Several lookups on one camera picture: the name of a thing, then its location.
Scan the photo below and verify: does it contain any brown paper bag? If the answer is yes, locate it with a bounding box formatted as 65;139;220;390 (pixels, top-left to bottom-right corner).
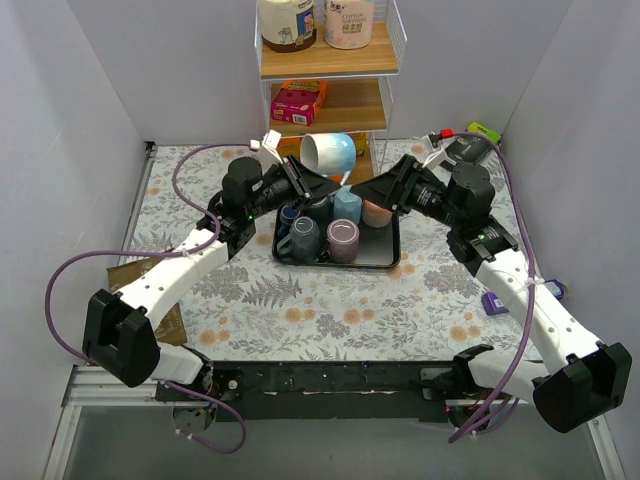
106;258;187;346

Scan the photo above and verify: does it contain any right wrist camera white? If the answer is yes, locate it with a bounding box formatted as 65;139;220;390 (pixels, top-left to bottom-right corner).
421;128;455;170

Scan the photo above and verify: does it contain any purple cable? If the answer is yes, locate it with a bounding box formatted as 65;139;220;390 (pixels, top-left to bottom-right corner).
44;143;251;455
447;132;539;445

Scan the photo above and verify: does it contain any pink orange sponge box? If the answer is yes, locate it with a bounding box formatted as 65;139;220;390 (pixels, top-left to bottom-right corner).
270;80;328;126

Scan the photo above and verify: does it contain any yellow sponge box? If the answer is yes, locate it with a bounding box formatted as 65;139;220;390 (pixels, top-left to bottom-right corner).
350;132;369;156
277;137;302;160

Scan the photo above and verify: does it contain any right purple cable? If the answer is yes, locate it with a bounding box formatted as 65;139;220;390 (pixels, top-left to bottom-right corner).
447;132;539;445

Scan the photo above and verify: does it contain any black green razor box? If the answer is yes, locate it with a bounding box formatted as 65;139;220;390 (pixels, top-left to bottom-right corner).
445;122;502;164

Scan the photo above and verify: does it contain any purple white box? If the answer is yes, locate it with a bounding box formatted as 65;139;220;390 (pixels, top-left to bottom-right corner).
481;279;567;316

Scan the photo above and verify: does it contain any navy blue mug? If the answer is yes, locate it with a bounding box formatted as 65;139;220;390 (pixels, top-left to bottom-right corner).
277;204;300;238

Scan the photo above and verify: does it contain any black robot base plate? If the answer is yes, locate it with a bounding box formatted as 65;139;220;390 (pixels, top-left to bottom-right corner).
188;361;488;423

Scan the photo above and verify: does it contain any white wire wooden shelf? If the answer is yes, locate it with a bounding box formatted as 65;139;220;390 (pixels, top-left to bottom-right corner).
254;1;407;183

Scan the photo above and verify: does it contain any light blue faceted mug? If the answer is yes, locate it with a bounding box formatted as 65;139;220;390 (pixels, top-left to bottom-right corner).
333;185;362;225

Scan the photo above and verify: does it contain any dark grey mug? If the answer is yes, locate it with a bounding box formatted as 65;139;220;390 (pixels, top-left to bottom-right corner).
306;196;333;226

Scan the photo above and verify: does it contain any black serving tray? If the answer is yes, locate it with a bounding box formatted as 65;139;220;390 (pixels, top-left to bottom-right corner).
272;207;401;269

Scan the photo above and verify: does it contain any lavender purple mug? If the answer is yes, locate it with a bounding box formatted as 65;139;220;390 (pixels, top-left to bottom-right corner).
327;219;360;263

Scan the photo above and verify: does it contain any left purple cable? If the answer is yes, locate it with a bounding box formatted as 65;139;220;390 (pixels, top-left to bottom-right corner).
44;143;251;455

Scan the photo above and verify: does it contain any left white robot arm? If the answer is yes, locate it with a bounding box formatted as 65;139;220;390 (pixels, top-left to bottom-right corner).
82;157;340;400

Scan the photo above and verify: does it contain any pink mug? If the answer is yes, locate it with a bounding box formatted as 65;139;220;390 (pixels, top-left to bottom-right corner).
361;200;393;228

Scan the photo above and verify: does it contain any pink cotton tissue roll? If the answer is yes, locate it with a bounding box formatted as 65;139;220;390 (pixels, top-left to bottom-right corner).
324;0;375;50

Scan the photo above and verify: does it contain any slate blue mug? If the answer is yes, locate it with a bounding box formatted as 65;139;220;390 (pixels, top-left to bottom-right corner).
276;216;320;263

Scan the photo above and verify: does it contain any brown cartoon paper roll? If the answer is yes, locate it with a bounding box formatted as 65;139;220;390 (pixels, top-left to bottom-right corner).
257;0;316;53

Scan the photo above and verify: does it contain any floral table mat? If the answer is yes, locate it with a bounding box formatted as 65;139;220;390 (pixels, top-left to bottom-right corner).
129;146;522;361

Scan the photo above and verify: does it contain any yellow sponge box left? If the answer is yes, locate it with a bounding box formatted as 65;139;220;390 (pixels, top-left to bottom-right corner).
277;137;302;160

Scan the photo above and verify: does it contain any yellow sponge box right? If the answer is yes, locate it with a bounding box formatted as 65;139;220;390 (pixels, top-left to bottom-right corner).
350;132;369;156

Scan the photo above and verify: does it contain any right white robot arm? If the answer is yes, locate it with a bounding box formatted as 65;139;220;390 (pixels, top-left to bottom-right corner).
351;155;632;433

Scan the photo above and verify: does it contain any white and blue mug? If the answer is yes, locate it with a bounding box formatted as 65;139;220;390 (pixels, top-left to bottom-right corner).
300;133;357;186

